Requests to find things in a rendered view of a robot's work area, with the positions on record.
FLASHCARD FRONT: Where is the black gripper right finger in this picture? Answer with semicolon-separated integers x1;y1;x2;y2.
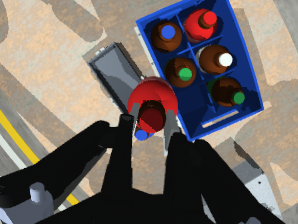
162;109;285;224

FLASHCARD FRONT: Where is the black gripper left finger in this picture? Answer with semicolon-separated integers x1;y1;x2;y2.
0;102;140;224

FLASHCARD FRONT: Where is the brown bottle with white cap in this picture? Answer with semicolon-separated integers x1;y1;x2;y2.
195;44;232;75

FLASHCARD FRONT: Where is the brown bottle with blue cap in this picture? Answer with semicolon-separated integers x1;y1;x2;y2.
150;21;182;53

